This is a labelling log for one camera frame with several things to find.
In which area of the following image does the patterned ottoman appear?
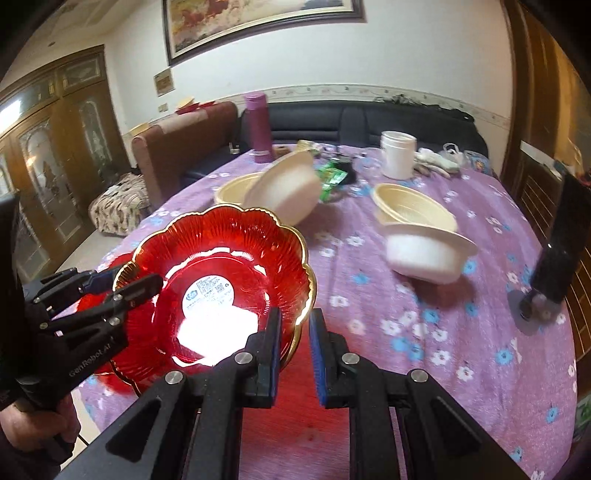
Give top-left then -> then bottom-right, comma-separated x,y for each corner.
88,172 -> 149,237

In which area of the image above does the framed wall painting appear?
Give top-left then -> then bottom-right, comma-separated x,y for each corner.
162,0 -> 367,67

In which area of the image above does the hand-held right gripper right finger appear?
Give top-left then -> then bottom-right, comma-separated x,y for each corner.
308,308 -> 532,480

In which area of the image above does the wooden door frame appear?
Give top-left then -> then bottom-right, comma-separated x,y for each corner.
501,0 -> 591,197

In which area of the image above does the small black case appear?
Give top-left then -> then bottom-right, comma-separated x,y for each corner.
332,156 -> 360,184

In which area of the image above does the green snack packet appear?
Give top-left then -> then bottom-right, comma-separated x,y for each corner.
318,161 -> 350,202

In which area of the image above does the black leather sofa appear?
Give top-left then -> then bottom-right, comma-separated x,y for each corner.
184,100 -> 490,186

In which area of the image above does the purple floral tablecloth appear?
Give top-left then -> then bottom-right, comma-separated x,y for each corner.
76,143 -> 581,480

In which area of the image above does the red box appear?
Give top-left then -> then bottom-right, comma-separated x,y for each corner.
174,96 -> 216,114

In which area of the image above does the brown leather armchair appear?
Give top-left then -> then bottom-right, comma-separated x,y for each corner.
131,100 -> 239,209

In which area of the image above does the wooden chair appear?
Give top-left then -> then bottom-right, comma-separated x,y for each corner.
516,140 -> 591,356

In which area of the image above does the white plastic cup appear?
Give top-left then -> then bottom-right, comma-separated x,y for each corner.
380,130 -> 417,180

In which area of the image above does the purple thermos bottle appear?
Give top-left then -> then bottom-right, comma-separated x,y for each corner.
243,91 -> 273,164

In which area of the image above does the yellow plastic bowl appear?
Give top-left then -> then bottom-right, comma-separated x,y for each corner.
371,183 -> 459,232
213,173 -> 265,207

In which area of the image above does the white plastic bag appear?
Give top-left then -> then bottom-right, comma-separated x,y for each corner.
414,143 -> 467,177

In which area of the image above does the black stand with round base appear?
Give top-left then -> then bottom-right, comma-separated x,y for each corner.
507,170 -> 591,334

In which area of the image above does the wooden glass-door cabinet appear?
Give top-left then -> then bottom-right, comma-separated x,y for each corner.
0,50 -> 133,282

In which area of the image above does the small framed wall picture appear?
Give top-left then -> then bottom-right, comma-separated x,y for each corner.
153,68 -> 174,97

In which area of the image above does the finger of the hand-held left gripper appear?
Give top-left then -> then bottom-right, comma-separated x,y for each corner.
39,268 -> 117,306
47,274 -> 165,339

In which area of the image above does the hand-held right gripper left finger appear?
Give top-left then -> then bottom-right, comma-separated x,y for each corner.
60,307 -> 283,480

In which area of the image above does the blue plastic bag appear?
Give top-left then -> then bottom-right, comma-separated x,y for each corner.
464,150 -> 491,175

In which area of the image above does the white foam bowl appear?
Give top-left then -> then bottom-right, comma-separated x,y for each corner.
385,223 -> 479,284
242,150 -> 322,225

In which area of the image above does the person's left hand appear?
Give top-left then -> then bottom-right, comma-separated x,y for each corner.
0,398 -> 80,453

